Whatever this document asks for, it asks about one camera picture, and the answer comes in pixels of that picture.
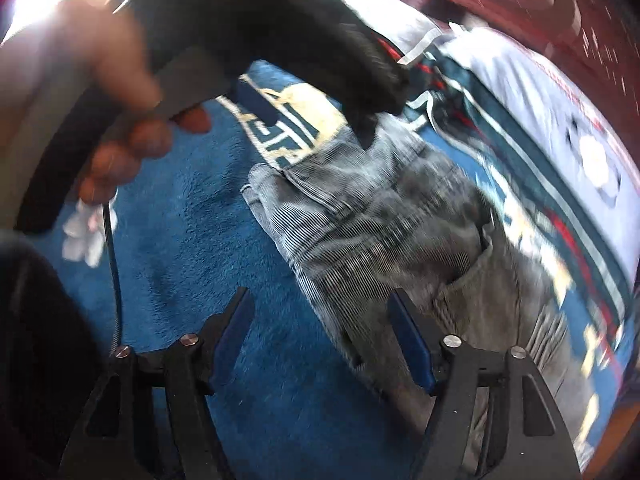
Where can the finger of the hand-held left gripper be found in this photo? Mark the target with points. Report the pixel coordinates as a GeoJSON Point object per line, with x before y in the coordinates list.
{"type": "Point", "coordinates": [257, 102]}
{"type": "Point", "coordinates": [366, 132]}

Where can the person's dark clothing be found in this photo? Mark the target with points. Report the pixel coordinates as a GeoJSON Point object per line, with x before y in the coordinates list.
{"type": "Point", "coordinates": [45, 360]}

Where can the dark wooden headboard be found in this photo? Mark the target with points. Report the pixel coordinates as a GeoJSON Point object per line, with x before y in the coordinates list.
{"type": "Point", "coordinates": [540, 5]}

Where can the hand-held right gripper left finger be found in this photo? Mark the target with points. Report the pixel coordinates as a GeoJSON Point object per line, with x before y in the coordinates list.
{"type": "Point", "coordinates": [231, 330]}

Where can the blue printed blanket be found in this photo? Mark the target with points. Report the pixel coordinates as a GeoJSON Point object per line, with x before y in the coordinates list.
{"type": "Point", "coordinates": [210, 240]}

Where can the light blue flower pillow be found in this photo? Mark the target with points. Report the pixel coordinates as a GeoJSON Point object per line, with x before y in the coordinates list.
{"type": "Point", "coordinates": [560, 120]}

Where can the grey denim pants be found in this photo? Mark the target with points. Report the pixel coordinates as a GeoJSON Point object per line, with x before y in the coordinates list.
{"type": "Point", "coordinates": [400, 240]}

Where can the person's left hand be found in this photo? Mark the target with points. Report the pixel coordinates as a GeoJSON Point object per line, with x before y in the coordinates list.
{"type": "Point", "coordinates": [120, 45]}

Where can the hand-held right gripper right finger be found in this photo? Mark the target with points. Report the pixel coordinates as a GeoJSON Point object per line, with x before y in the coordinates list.
{"type": "Point", "coordinates": [410, 340]}

